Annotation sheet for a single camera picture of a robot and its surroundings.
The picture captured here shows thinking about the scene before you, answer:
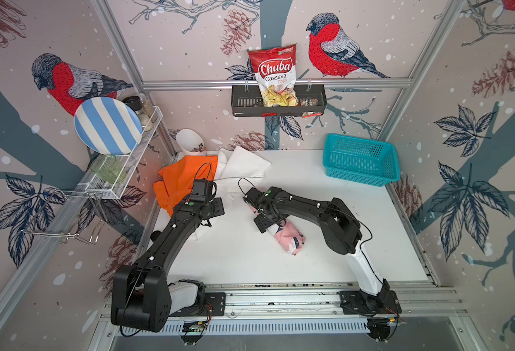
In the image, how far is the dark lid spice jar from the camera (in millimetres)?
801

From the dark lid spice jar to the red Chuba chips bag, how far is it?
1.52 feet

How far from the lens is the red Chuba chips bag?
80cm

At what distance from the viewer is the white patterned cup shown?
3.59ft
